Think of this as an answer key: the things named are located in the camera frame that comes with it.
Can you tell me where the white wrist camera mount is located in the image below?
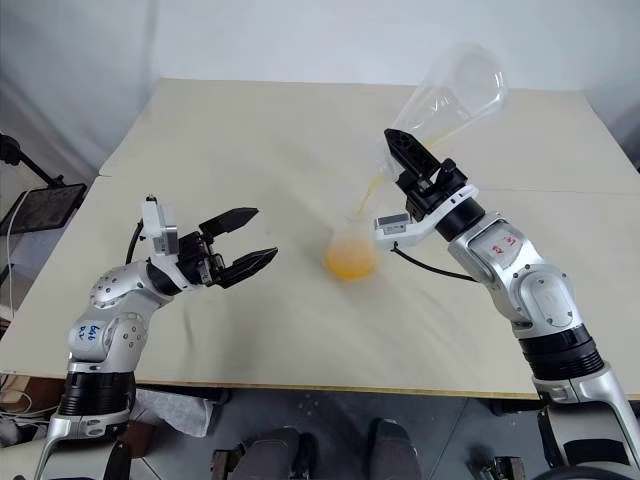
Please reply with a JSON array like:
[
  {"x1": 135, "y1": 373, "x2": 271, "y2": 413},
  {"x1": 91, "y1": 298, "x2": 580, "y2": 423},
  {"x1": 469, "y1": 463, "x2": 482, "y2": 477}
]
[
  {"x1": 371, "y1": 183, "x2": 479, "y2": 252},
  {"x1": 138, "y1": 195, "x2": 181, "y2": 259}
]

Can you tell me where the white cable at panel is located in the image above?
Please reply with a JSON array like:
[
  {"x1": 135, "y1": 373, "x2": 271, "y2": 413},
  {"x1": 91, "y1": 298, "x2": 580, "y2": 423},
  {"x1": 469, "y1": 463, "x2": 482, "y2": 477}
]
[{"x1": 3, "y1": 189, "x2": 32, "y2": 301}]

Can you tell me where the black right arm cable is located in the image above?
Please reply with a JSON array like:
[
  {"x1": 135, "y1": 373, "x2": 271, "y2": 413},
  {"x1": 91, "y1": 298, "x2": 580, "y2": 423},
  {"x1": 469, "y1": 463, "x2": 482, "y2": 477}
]
[{"x1": 391, "y1": 241, "x2": 484, "y2": 284}]

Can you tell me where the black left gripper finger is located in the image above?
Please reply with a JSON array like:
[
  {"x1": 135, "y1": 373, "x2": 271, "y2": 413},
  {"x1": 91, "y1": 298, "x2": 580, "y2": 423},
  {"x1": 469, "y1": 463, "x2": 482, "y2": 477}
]
[
  {"x1": 199, "y1": 205, "x2": 261, "y2": 244},
  {"x1": 219, "y1": 245, "x2": 279, "y2": 291}
]

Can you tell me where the white foam wrap sheet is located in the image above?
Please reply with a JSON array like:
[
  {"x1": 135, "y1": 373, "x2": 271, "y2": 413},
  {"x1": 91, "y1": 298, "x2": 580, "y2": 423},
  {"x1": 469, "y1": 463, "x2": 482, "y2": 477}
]
[{"x1": 133, "y1": 388, "x2": 222, "y2": 437}]

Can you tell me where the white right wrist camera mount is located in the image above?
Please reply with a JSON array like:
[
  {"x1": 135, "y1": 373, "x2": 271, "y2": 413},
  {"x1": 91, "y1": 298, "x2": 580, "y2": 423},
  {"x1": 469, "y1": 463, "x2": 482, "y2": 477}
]
[{"x1": 371, "y1": 183, "x2": 479, "y2": 252}]

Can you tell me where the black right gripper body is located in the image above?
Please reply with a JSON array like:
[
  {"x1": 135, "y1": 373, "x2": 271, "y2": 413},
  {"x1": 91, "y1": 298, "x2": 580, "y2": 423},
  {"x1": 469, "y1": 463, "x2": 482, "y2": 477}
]
[{"x1": 396, "y1": 157, "x2": 470, "y2": 222}]

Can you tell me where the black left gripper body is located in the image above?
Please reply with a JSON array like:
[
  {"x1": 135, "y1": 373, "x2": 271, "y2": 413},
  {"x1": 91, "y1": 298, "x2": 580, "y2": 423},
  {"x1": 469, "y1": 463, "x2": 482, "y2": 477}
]
[{"x1": 174, "y1": 229, "x2": 227, "y2": 290}]

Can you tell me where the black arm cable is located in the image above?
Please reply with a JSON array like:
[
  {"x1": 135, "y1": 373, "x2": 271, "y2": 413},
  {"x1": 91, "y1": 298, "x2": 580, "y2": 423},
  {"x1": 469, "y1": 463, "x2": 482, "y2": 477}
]
[
  {"x1": 124, "y1": 216, "x2": 147, "y2": 264},
  {"x1": 391, "y1": 241, "x2": 484, "y2": 284}
]

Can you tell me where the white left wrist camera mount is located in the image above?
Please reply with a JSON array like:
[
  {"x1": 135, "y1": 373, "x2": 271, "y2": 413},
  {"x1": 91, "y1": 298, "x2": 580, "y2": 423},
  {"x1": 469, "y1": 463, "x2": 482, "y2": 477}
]
[{"x1": 138, "y1": 195, "x2": 181, "y2": 259}]

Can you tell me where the dark rounded shape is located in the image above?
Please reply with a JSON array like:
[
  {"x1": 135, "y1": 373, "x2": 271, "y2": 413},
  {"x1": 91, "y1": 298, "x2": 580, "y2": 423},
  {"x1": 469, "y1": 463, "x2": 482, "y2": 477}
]
[
  {"x1": 233, "y1": 425, "x2": 317, "y2": 480},
  {"x1": 368, "y1": 418, "x2": 432, "y2": 480}
]

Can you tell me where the small translucent conical flask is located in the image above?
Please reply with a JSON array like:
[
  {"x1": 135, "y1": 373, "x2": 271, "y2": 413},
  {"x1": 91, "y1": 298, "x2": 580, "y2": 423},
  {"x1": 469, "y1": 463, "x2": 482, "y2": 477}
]
[{"x1": 321, "y1": 213, "x2": 380, "y2": 283}]

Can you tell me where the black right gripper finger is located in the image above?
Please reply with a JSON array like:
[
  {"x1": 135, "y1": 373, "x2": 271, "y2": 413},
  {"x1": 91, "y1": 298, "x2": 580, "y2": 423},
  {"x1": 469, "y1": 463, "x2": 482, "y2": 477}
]
[{"x1": 382, "y1": 128, "x2": 442, "y2": 187}]

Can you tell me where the white cable tangle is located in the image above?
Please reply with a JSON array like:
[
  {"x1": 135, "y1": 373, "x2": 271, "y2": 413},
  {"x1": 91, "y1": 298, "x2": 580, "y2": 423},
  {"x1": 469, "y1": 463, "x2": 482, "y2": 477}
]
[{"x1": 0, "y1": 374, "x2": 57, "y2": 434}]

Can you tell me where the large clear conical flask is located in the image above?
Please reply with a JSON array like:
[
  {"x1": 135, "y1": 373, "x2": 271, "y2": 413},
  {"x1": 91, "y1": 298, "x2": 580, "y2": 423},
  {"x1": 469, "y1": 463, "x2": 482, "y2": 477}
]
[{"x1": 371, "y1": 41, "x2": 510, "y2": 202}]

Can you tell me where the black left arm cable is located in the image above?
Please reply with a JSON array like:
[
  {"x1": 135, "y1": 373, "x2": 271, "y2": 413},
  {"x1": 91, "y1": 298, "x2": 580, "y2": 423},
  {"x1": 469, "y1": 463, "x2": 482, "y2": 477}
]
[{"x1": 124, "y1": 216, "x2": 147, "y2": 264}]

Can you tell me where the black flat tablet panel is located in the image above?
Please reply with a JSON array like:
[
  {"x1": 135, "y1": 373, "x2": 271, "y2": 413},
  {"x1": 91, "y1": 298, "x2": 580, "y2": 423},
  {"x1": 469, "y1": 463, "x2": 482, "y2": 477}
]
[{"x1": 0, "y1": 183, "x2": 88, "y2": 237}]

